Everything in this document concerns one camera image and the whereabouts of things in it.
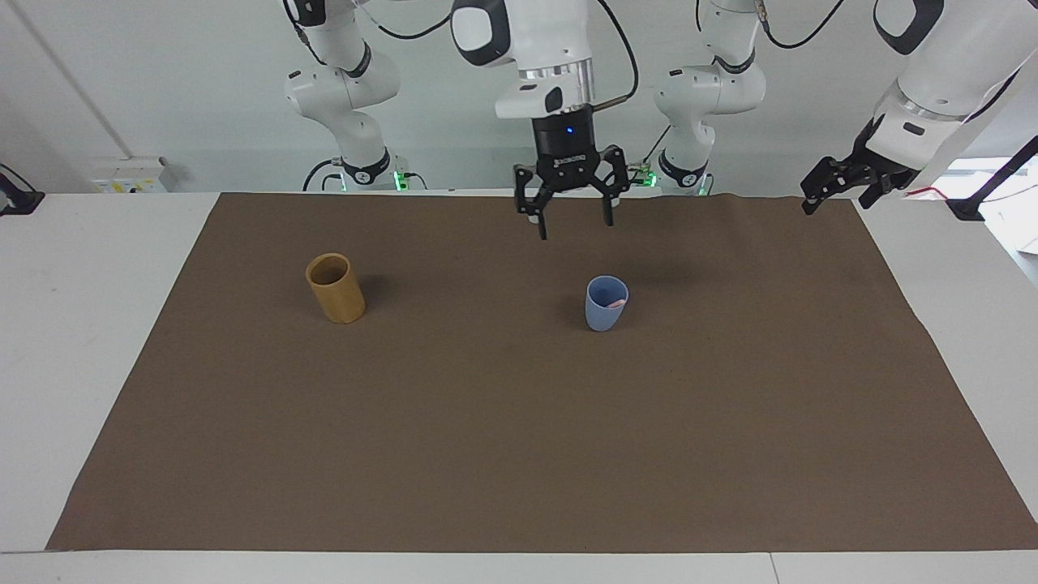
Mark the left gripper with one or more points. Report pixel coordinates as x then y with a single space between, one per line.
866 146

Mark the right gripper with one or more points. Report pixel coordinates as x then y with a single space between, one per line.
566 144

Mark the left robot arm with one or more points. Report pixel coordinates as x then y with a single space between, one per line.
949 57

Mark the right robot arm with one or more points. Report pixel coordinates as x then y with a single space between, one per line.
535 36

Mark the blue cup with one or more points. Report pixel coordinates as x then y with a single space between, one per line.
604 316

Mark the tan bamboo cup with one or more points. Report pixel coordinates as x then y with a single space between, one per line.
336 296

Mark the black stand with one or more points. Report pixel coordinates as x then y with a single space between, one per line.
977 203
18 201

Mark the white wall socket box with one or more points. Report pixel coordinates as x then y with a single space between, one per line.
130 177

